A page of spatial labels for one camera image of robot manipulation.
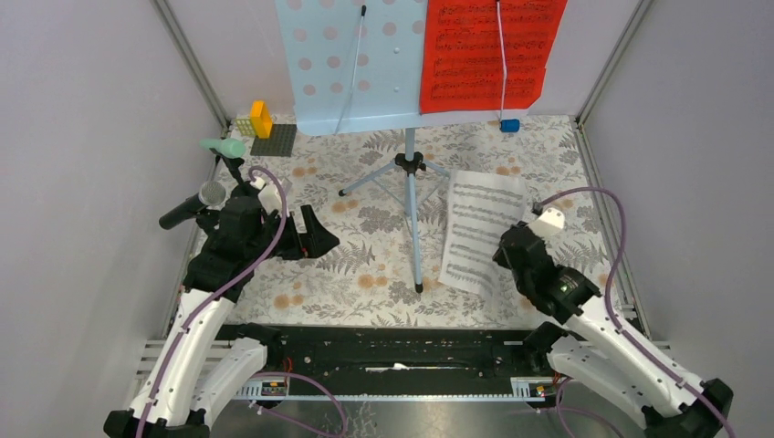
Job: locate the blue toy brick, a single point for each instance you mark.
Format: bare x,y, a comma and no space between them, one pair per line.
510,125

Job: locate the red sheet music page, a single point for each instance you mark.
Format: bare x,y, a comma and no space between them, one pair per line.
487,54

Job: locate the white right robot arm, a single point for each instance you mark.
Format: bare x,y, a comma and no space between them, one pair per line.
589,343

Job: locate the black microphone stand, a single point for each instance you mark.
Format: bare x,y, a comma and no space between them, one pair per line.
234,172
208,221

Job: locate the pale green toy brick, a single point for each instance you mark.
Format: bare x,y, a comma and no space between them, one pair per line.
245,127

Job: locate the light blue music stand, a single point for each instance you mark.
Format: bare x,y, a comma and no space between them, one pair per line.
356,66

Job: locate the orange toy brick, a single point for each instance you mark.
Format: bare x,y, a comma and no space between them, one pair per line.
261,120

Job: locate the floral patterned table mat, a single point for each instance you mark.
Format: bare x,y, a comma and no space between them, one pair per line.
375,277

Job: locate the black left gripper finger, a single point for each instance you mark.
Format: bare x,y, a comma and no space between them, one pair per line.
319,244
310,226

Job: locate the mint green microphone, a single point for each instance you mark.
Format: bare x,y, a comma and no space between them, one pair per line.
229,147

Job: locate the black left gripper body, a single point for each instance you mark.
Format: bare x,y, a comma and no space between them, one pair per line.
289,245

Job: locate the black near microphone stand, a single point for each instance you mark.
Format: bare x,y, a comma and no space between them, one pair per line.
208,221

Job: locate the black silver microphone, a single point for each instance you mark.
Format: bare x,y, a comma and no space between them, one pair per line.
210,194

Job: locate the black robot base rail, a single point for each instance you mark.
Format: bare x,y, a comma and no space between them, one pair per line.
393,362

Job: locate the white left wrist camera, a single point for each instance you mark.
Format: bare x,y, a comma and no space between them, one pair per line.
268,194

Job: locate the black far microphone stand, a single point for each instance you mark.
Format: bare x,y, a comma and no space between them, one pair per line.
234,172

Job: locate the white sheet music page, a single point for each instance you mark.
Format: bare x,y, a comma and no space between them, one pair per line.
480,208

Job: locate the dark grey brick baseplate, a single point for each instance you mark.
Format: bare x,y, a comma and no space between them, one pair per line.
280,143

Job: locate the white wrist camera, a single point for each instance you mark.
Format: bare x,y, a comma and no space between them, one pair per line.
268,194
548,221

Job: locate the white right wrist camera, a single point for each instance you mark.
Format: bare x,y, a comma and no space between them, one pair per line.
548,221

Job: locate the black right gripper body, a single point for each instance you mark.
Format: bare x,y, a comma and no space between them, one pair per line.
500,257

